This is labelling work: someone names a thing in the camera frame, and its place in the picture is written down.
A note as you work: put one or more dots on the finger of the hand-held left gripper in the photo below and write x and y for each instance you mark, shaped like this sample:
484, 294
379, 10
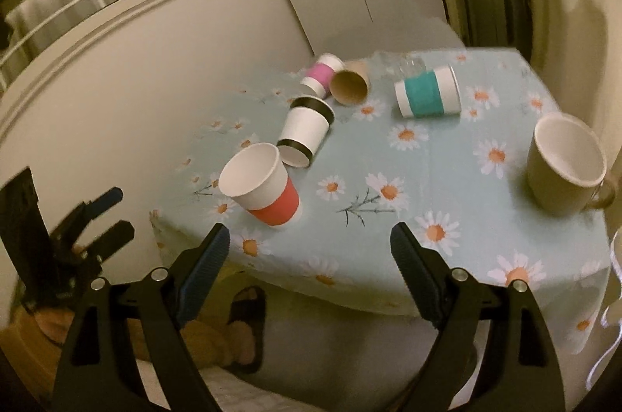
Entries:
116, 233
104, 199

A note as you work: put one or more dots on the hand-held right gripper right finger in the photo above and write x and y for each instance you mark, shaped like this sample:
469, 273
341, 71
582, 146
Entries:
413, 268

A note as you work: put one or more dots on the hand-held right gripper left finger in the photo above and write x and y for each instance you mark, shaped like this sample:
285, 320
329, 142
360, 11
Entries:
206, 268

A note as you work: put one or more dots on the red banded white paper cup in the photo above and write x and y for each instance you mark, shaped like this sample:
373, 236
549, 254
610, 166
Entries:
262, 188

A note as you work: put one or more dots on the black banded white paper cup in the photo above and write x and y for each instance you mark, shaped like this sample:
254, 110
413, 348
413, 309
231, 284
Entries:
306, 128

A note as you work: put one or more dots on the teal banded white paper cup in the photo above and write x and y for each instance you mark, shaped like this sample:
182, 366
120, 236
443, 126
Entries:
425, 95

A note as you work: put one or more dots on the brown paper cup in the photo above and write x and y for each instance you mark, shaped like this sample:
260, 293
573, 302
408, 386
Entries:
350, 86

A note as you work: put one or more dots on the clear glass cup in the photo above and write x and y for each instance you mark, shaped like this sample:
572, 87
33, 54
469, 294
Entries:
401, 64

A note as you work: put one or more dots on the pink banded white paper cup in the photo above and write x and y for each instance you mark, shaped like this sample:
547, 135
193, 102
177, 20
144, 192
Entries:
320, 73

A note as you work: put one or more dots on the person's foot in black sandal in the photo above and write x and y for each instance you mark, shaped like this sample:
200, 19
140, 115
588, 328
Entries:
248, 329

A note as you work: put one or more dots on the blue daisy print tablecloth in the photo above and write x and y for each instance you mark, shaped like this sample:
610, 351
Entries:
437, 169

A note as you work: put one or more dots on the beige ceramic mug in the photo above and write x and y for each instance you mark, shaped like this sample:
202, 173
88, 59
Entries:
549, 183

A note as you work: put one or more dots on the white curved object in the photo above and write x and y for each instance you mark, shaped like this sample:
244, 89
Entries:
610, 285

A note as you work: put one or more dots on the white window frame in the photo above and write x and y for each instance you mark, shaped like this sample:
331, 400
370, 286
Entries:
121, 13

